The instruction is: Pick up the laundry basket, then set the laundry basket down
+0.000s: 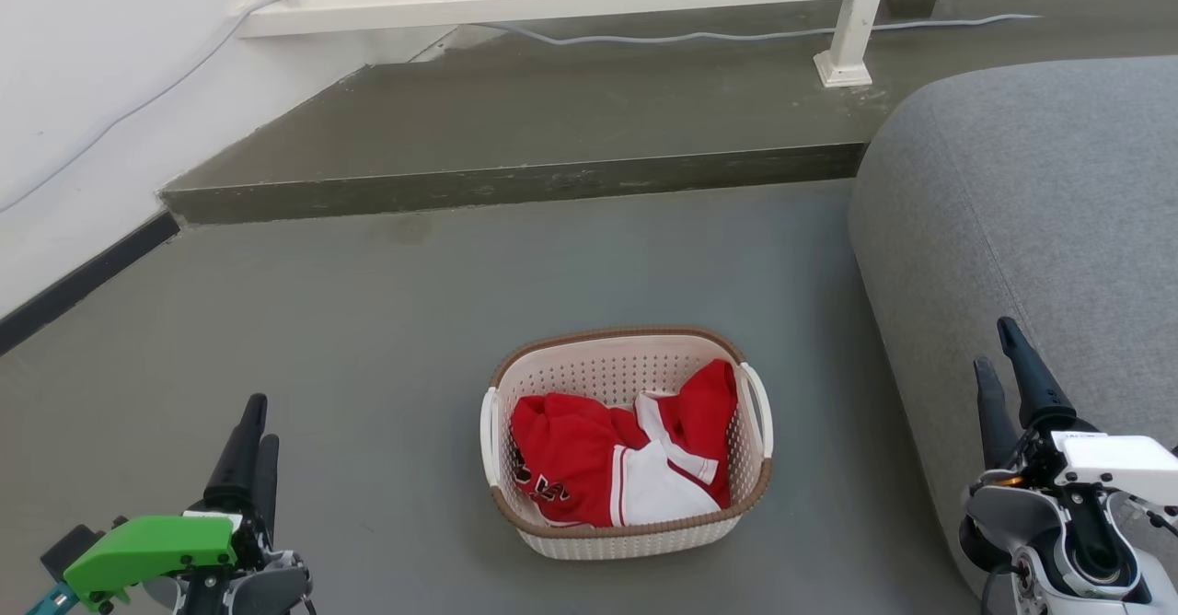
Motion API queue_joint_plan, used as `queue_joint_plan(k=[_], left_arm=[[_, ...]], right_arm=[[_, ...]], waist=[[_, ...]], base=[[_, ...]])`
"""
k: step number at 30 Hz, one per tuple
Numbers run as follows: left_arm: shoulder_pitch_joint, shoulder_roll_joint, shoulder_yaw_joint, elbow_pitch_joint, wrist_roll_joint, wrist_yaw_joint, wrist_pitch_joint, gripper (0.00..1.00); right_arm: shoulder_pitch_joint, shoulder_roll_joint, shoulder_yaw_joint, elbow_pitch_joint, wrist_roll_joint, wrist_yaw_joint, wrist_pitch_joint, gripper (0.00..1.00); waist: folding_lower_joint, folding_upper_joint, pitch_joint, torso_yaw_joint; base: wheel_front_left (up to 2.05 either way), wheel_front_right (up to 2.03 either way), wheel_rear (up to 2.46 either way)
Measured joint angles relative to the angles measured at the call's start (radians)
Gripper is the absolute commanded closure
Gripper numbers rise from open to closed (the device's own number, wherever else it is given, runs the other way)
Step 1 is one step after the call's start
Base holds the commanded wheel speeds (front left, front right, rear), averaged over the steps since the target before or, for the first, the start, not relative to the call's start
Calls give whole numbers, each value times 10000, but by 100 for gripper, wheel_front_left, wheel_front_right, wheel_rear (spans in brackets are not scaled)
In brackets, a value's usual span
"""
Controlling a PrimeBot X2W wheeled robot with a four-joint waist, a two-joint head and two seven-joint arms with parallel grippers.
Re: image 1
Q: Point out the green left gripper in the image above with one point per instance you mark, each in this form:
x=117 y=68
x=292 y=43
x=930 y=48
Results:
x=147 y=546

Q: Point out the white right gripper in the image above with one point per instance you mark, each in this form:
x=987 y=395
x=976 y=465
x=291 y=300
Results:
x=1118 y=468

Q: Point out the white plastic laundry basket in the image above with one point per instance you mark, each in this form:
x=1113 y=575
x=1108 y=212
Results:
x=644 y=542

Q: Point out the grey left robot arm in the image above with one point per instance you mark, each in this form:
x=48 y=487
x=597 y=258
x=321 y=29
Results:
x=271 y=589

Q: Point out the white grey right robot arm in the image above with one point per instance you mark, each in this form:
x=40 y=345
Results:
x=1012 y=516

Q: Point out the grey fabric sofa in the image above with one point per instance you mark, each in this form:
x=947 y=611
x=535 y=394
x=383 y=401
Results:
x=1012 y=201

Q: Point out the black baseboard strip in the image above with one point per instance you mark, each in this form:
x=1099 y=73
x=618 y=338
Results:
x=83 y=280

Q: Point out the red and white jersey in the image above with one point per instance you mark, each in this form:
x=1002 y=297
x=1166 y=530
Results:
x=571 y=458

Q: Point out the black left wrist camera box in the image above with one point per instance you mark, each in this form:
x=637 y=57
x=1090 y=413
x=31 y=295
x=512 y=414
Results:
x=69 y=551

